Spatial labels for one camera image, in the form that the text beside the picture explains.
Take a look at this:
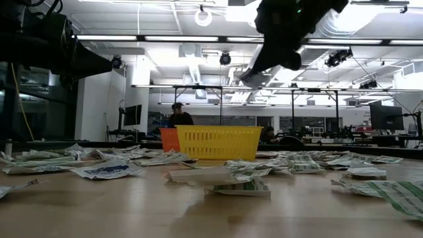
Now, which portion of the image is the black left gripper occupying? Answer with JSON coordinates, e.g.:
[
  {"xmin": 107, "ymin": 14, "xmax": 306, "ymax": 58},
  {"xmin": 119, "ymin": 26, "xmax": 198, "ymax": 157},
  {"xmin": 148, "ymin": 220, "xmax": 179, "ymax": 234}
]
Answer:
[{"xmin": 39, "ymin": 13, "xmax": 114, "ymax": 84}]

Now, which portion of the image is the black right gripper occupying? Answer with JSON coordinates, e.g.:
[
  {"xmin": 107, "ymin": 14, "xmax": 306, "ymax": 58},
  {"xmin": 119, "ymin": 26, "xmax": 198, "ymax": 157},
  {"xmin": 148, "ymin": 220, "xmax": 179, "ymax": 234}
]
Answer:
[{"xmin": 249, "ymin": 0, "xmax": 319, "ymax": 79}]

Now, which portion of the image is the plain white packet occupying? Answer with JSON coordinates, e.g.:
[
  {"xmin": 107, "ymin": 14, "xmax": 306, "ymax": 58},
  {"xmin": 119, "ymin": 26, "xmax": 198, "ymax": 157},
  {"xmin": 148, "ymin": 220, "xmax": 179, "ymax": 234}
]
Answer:
[{"xmin": 345, "ymin": 165, "xmax": 387, "ymax": 181}]

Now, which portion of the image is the long ceiling light bar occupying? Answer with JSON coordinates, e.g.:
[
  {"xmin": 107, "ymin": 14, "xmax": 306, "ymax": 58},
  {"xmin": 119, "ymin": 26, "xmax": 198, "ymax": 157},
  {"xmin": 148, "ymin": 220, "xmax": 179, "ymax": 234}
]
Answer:
[{"xmin": 74, "ymin": 34, "xmax": 423, "ymax": 46}]

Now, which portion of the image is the black computer monitor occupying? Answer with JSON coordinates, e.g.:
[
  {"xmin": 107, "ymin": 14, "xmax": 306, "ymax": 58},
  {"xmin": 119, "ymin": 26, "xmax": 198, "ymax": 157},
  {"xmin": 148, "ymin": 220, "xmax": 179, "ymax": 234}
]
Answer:
[
  {"xmin": 120, "ymin": 104, "xmax": 143, "ymax": 126},
  {"xmin": 369, "ymin": 104, "xmax": 404, "ymax": 132}
]

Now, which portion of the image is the seated person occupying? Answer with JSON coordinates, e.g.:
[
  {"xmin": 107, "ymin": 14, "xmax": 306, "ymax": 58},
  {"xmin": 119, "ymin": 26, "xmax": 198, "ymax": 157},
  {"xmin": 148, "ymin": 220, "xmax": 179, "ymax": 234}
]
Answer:
[{"xmin": 260, "ymin": 126, "xmax": 280, "ymax": 145}]

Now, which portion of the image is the yellow plastic basket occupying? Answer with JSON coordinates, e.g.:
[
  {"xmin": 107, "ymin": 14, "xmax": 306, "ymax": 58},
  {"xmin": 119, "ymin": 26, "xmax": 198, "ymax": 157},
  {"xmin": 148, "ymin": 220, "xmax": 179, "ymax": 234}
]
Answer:
[{"xmin": 174, "ymin": 124, "xmax": 264, "ymax": 162}]

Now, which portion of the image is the black office chair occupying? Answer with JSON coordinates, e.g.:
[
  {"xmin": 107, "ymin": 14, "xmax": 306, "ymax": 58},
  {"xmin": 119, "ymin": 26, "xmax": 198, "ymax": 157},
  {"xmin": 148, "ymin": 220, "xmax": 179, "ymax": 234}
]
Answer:
[{"xmin": 279, "ymin": 135, "xmax": 307, "ymax": 146}]

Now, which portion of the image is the standing person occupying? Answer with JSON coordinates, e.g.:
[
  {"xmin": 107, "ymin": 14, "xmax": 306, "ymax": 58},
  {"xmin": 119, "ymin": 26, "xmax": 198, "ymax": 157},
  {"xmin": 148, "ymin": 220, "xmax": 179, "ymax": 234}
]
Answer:
[{"xmin": 169, "ymin": 101, "xmax": 195, "ymax": 129}]

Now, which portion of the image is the orange-red plastic basket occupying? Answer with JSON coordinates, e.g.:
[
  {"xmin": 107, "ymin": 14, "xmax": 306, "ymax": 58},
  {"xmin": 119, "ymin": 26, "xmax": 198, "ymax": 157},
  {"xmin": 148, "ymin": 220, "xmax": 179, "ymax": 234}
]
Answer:
[{"xmin": 159, "ymin": 128, "xmax": 181, "ymax": 153}]

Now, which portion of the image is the black ceiling camera rig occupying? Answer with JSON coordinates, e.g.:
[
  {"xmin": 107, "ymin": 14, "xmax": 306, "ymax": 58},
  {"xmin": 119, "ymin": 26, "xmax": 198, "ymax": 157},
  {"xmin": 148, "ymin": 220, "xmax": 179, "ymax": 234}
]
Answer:
[{"xmin": 325, "ymin": 48, "xmax": 354, "ymax": 68}]

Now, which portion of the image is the distant black metal frame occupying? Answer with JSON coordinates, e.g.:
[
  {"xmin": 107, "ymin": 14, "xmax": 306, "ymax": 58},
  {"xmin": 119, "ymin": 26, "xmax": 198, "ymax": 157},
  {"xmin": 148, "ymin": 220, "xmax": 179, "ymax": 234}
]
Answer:
[{"xmin": 131, "ymin": 84, "xmax": 341, "ymax": 126}]

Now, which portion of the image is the white ring light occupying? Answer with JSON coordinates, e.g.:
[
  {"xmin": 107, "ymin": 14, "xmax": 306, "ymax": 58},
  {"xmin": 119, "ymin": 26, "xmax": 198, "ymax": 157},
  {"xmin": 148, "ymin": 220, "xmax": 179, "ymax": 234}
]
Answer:
[{"xmin": 194, "ymin": 7, "xmax": 213, "ymax": 27}]

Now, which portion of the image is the silver air duct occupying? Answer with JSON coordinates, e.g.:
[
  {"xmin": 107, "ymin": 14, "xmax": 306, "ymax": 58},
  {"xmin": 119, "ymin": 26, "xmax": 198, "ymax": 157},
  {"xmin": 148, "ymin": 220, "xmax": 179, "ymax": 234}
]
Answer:
[{"xmin": 310, "ymin": 0, "xmax": 374, "ymax": 37}]

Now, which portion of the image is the yellow hanging cable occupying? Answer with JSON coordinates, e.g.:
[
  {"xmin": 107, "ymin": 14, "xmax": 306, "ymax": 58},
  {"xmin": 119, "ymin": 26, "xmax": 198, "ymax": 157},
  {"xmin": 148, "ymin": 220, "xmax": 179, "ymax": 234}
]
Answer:
[{"xmin": 9, "ymin": 62, "xmax": 36, "ymax": 141}]

